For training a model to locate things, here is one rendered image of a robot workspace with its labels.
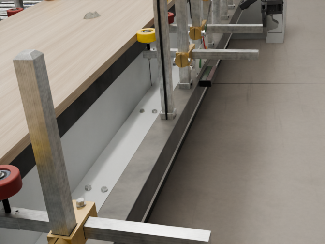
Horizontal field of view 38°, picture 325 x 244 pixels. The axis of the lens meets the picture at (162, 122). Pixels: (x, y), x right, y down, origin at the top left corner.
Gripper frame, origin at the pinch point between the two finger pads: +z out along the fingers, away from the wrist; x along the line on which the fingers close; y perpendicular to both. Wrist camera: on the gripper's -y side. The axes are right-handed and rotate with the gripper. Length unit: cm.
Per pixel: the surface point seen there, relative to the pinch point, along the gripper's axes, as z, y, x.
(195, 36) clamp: -1.8, -26.7, -8.6
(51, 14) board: -10, -97, 3
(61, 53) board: -9, -65, -50
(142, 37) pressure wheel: -8, -42, -29
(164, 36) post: -16, -25, -57
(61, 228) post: -3, -26, -131
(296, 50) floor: 84, 10, 228
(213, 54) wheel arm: -0.2, -16.3, -26.6
